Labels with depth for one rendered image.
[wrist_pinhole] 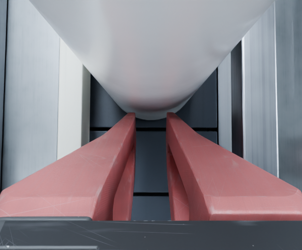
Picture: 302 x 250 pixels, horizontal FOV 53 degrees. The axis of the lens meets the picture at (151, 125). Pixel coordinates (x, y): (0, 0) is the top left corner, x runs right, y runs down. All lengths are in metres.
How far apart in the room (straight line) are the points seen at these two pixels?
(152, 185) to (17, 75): 0.14
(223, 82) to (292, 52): 0.09
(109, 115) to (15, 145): 0.09
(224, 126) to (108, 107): 0.07
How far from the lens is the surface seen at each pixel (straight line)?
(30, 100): 0.25
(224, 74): 0.19
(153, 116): 0.15
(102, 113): 0.18
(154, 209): 0.18
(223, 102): 0.19
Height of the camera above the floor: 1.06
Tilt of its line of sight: 86 degrees down
